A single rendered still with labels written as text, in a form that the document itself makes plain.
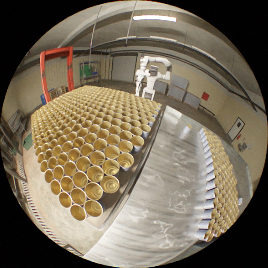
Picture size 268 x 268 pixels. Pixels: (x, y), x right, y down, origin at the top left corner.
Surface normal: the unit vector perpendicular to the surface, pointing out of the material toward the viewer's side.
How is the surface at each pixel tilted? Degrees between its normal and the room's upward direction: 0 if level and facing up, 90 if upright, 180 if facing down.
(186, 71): 90
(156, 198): 0
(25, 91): 90
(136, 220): 0
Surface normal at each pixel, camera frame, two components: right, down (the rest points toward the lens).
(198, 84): -0.43, 0.60
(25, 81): 0.89, 0.40
